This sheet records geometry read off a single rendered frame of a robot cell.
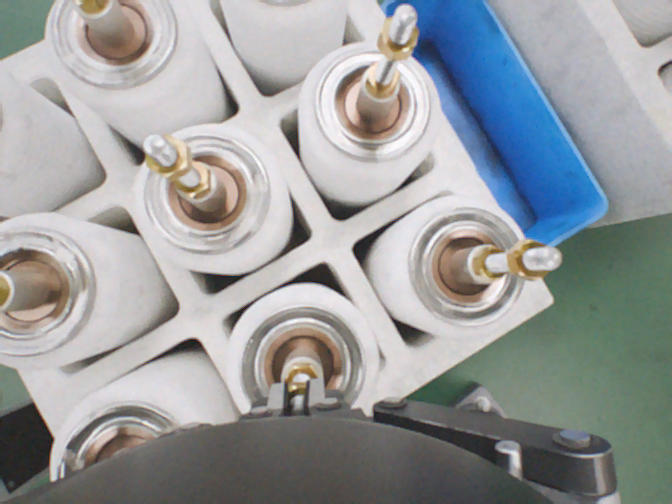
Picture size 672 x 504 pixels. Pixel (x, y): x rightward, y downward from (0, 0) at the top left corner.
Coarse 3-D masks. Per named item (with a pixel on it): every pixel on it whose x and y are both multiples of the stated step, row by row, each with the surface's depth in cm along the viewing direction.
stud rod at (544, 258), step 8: (536, 248) 18; (544, 248) 17; (552, 248) 17; (496, 256) 21; (504, 256) 20; (528, 256) 18; (536, 256) 17; (544, 256) 17; (552, 256) 17; (560, 256) 17; (488, 264) 22; (496, 264) 21; (504, 264) 20; (528, 264) 18; (536, 264) 17; (544, 264) 17; (552, 264) 17; (496, 272) 22
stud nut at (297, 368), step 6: (294, 366) 20; (300, 366) 20; (306, 366) 20; (312, 366) 21; (288, 372) 21; (294, 372) 20; (300, 372) 20; (306, 372) 20; (312, 372) 20; (288, 378) 20; (312, 378) 20; (288, 384) 20
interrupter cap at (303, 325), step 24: (288, 312) 24; (312, 312) 24; (264, 336) 24; (288, 336) 24; (312, 336) 24; (336, 336) 24; (240, 360) 24; (264, 360) 24; (336, 360) 24; (360, 360) 24; (264, 384) 24; (336, 384) 24; (360, 384) 24
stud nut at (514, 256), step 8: (520, 240) 19; (528, 240) 18; (512, 248) 19; (520, 248) 18; (528, 248) 18; (512, 256) 18; (520, 256) 18; (512, 264) 18; (520, 264) 18; (512, 272) 18; (520, 272) 18; (528, 272) 18; (536, 272) 18; (544, 272) 18; (528, 280) 19; (536, 280) 18
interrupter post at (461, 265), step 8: (472, 248) 23; (480, 248) 23; (456, 256) 25; (464, 256) 23; (472, 256) 23; (456, 264) 24; (464, 264) 23; (472, 264) 23; (456, 272) 25; (464, 272) 23; (472, 272) 23; (464, 280) 24; (472, 280) 23; (480, 280) 23; (488, 280) 23
